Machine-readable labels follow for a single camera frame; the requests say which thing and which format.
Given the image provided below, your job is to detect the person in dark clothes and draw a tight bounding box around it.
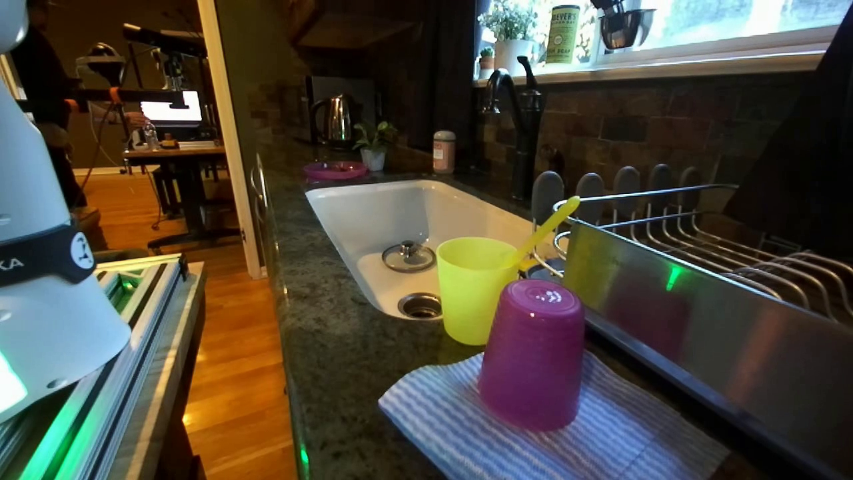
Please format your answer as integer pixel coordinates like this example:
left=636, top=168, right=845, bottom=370
left=8, top=0, right=91, bottom=215

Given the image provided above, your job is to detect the camera tripod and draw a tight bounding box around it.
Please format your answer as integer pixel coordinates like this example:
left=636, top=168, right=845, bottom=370
left=73, top=38, right=137, bottom=191

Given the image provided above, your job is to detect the black kitchen faucet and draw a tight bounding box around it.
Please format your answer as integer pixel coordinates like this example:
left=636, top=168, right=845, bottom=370
left=489, top=54, right=548, bottom=204

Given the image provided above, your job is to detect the black hanging cloth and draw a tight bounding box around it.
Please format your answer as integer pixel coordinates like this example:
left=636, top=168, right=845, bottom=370
left=722, top=6, right=853, bottom=266

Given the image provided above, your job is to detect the white windowsill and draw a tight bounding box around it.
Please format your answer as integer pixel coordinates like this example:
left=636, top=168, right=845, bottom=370
left=509, top=23, right=845, bottom=88

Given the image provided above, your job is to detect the white door frame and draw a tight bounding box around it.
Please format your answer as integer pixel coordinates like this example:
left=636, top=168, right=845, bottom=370
left=193, top=0, right=267, bottom=280

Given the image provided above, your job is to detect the computer monitor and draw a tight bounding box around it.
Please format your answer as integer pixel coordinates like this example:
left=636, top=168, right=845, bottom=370
left=137, top=88, right=207, bottom=127

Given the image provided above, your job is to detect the white ceramic sink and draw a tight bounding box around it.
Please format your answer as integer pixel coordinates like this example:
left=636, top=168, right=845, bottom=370
left=303, top=175, right=571, bottom=326

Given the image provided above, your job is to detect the window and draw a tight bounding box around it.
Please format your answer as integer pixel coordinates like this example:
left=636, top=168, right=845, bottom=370
left=477, top=0, right=853, bottom=55

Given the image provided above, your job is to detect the silver metal bowl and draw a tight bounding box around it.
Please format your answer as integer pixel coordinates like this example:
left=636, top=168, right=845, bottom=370
left=597, top=6, right=659, bottom=54

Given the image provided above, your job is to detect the purple plastic cup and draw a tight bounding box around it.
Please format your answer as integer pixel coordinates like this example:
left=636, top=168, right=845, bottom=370
left=477, top=278, right=589, bottom=435

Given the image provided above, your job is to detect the pink shallow bowl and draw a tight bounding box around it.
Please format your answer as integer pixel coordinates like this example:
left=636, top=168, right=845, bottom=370
left=301, top=158, right=369, bottom=186

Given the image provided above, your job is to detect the steel kettle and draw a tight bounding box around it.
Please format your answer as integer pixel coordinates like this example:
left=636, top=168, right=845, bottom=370
left=308, top=88, right=365, bottom=148

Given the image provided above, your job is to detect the steel dish drying rack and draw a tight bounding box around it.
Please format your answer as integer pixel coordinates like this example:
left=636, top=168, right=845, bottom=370
left=529, top=159, right=853, bottom=480

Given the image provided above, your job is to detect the small potted plant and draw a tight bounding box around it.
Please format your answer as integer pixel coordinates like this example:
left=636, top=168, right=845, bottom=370
left=352, top=116, right=399, bottom=175

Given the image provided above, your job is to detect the steel sink drain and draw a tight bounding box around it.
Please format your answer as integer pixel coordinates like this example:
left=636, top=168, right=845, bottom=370
left=393, top=290, right=444, bottom=322

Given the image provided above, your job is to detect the blue striped dish cloth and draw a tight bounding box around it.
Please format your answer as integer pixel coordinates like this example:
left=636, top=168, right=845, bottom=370
left=375, top=343, right=732, bottom=480

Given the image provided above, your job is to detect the aluminium robot mounting stand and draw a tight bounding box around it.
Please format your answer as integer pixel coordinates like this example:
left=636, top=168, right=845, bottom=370
left=0, top=250, right=207, bottom=480

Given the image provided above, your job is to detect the small white jar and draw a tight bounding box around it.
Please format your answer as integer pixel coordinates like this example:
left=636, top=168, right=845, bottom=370
left=429, top=127, right=459, bottom=175

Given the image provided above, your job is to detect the wooden desk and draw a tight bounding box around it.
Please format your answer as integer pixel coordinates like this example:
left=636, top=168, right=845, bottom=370
left=123, top=139, right=241, bottom=250

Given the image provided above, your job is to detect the lime green plastic cup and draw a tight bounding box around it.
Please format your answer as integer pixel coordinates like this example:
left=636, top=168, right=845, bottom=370
left=433, top=235, right=527, bottom=350

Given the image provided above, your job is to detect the green canister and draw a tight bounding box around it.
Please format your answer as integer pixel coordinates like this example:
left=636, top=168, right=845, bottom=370
left=544, top=2, right=583, bottom=67

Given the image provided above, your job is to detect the large potted plant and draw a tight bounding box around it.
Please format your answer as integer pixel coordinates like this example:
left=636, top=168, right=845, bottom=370
left=483, top=0, right=540, bottom=74

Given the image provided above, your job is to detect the round metal sink stopper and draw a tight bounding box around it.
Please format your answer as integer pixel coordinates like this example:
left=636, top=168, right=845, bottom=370
left=379, top=236, right=439, bottom=275

